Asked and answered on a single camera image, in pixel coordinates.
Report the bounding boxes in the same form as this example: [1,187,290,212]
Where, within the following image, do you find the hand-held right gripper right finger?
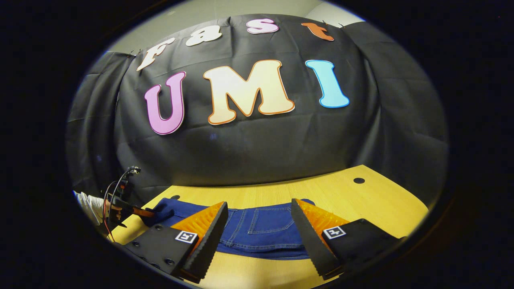
[290,198,407,281]

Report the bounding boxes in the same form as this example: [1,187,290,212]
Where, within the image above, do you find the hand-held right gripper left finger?
[120,201,229,284]

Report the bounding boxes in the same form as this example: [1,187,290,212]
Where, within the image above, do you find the blue jeans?
[149,197,316,261]

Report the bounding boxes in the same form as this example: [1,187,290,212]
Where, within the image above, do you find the black backdrop cloth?
[66,14,449,209]

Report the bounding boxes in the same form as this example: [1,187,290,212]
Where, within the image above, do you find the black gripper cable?
[107,166,142,201]

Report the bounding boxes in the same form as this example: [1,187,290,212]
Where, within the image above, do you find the red gripper cable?
[102,180,122,243]

